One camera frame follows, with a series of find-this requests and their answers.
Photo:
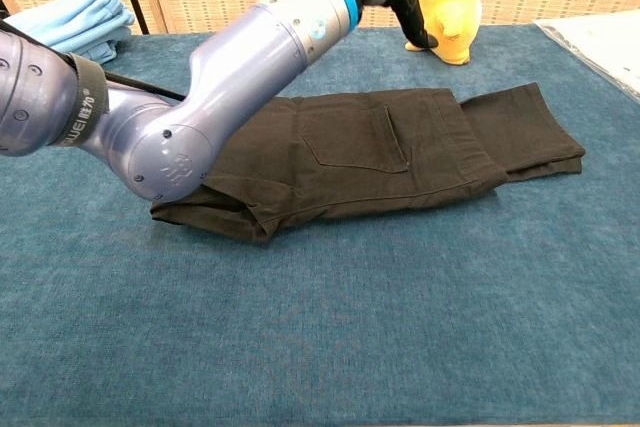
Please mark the clear plastic bag with papers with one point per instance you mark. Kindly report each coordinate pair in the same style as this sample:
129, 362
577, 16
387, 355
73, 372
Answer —
595, 52

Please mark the dark blue table mat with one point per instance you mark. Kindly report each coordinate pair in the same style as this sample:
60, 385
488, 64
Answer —
320, 337

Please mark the black trousers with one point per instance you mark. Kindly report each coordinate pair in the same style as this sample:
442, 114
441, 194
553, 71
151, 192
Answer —
360, 162

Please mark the yellow plush toy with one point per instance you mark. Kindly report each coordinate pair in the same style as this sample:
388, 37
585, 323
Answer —
457, 12

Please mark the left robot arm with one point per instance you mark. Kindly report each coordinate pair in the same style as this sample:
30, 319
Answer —
240, 62

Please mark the folded light blue fleece garment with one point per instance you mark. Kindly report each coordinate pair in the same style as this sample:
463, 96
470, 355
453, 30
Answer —
85, 12

